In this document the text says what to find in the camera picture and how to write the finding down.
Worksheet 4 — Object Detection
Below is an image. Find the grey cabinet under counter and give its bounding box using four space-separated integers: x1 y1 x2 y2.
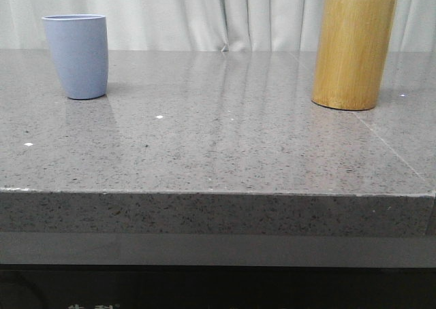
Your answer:
1 232 435 308

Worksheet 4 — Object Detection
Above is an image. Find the bamboo cylindrical holder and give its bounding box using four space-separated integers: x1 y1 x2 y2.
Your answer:
311 0 396 111

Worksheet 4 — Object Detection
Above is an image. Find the white curtain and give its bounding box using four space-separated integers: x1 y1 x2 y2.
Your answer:
0 0 436 52

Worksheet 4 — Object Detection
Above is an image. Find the blue plastic cup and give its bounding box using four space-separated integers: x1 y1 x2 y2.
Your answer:
42 14 108 100

